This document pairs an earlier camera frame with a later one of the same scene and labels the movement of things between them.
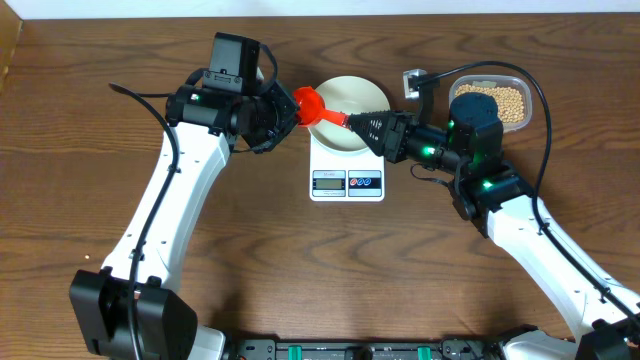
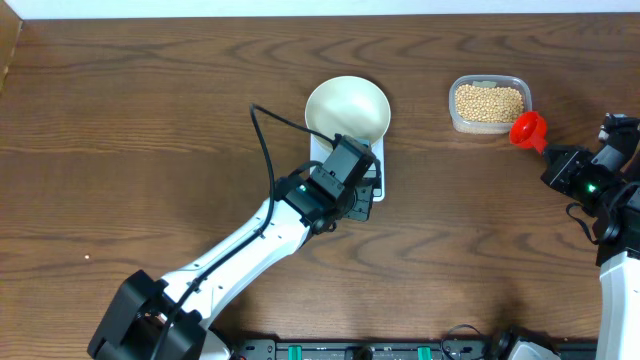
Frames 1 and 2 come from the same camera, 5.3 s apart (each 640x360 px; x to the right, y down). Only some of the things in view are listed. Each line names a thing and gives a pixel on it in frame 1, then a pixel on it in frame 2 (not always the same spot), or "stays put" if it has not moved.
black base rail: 448,349 stays put
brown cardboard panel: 11,25 stays put
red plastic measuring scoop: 310,109 -> 529,130
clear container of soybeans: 512,94 stays put
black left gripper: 285,116 -> 361,190
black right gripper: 392,137 -> 558,175
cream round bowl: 349,94 stays put
